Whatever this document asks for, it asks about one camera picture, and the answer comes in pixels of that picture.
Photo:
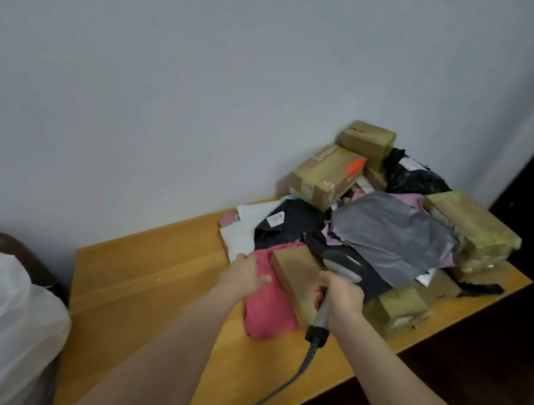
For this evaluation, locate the person's left hand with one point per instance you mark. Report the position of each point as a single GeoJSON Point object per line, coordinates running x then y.
{"type": "Point", "coordinates": [238, 278]}

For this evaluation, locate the grey barcode scanner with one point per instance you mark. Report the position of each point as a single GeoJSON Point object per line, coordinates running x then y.
{"type": "Point", "coordinates": [345, 266]}

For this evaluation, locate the large taped cardboard box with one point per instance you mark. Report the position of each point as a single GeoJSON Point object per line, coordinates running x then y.
{"type": "Point", "coordinates": [475, 228]}

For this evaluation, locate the small taped cardboard box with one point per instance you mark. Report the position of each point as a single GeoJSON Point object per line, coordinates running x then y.
{"type": "Point", "coordinates": [399, 307]}

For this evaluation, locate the person's left thumb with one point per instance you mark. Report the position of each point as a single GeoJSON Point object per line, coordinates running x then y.
{"type": "Point", "coordinates": [263, 280]}

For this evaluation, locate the grey mailer bag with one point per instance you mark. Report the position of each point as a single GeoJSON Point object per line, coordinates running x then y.
{"type": "Point", "coordinates": [392, 236]}

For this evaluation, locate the person's left forearm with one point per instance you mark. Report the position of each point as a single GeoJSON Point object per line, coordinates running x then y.
{"type": "Point", "coordinates": [162, 369]}

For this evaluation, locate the person's right fingers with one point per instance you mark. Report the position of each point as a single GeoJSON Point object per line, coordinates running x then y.
{"type": "Point", "coordinates": [323, 288]}

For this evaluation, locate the plain brown cardboard box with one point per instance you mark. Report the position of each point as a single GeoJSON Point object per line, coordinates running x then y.
{"type": "Point", "coordinates": [296, 279]}

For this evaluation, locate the person's right hand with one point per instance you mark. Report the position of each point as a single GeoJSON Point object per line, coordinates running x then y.
{"type": "Point", "coordinates": [346, 302]}

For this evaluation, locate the thin brown cardboard parcel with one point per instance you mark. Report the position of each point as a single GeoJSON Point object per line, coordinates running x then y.
{"type": "Point", "coordinates": [442, 285]}

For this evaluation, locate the pink mailer bag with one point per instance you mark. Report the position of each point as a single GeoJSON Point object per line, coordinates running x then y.
{"type": "Point", "coordinates": [271, 305]}

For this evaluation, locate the flat brown cardboard box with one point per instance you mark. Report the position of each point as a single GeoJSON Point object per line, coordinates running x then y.
{"type": "Point", "coordinates": [483, 276]}

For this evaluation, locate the tiny brown cardboard box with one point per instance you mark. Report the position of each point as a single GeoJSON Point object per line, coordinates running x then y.
{"type": "Point", "coordinates": [375, 178]}

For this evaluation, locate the black mailer bag white label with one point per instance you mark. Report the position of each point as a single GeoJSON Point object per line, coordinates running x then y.
{"type": "Point", "coordinates": [294, 224]}

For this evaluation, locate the glossy black plastic bag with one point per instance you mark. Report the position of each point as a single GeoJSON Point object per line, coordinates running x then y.
{"type": "Point", "coordinates": [415, 179]}

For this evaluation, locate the cardboard box orange label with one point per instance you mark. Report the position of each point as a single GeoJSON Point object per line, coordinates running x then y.
{"type": "Point", "coordinates": [326, 176]}

